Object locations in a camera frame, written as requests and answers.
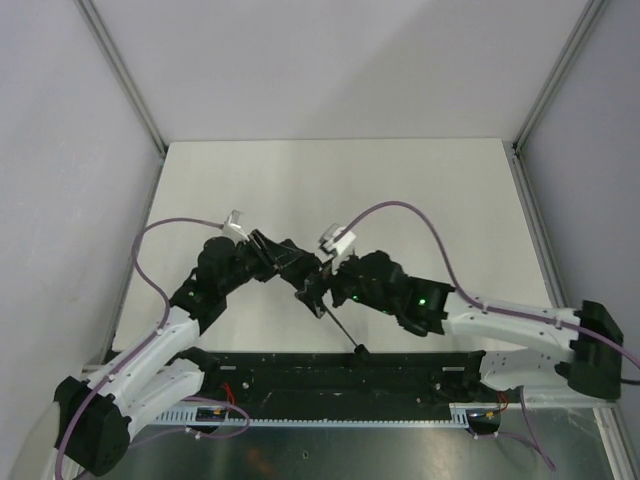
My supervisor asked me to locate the grey slotted cable duct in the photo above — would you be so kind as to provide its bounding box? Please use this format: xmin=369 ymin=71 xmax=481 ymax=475
xmin=154 ymin=402 xmax=501 ymax=431

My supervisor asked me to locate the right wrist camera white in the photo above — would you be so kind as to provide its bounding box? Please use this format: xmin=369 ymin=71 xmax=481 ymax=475
xmin=318 ymin=224 xmax=356 ymax=273

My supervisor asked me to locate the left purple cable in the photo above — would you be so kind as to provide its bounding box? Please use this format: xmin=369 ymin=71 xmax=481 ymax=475
xmin=52 ymin=217 xmax=226 ymax=480

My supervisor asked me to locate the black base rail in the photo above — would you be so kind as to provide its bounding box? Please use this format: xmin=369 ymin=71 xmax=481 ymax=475
xmin=178 ymin=347 xmax=518 ymax=423

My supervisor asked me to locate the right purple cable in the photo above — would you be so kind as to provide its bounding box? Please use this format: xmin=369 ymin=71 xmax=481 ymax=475
xmin=344 ymin=200 xmax=640 ymax=386

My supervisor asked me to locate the left aluminium frame post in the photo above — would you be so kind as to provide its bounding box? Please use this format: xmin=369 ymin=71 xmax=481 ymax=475
xmin=74 ymin=0 xmax=168 ymax=158

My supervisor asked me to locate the purple cable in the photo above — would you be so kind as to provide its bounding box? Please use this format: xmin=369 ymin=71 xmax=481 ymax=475
xmin=344 ymin=200 xmax=640 ymax=386
xmin=52 ymin=217 xmax=226 ymax=480

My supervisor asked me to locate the right aluminium frame post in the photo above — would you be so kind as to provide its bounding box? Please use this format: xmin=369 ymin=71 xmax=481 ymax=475
xmin=512 ymin=0 xmax=609 ymax=156

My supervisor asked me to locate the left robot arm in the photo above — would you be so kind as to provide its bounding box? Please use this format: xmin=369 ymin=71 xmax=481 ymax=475
xmin=53 ymin=230 xmax=317 ymax=479

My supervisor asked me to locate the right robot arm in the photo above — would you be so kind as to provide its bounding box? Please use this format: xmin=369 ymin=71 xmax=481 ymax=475
xmin=290 ymin=251 xmax=623 ymax=400

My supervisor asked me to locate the aluminium frame post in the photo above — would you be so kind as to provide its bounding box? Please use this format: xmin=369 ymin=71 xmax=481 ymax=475
xmin=512 ymin=0 xmax=609 ymax=156
xmin=74 ymin=0 xmax=168 ymax=158

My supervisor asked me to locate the black folding umbrella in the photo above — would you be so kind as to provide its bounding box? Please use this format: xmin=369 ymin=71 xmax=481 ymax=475
xmin=278 ymin=239 xmax=371 ymax=366

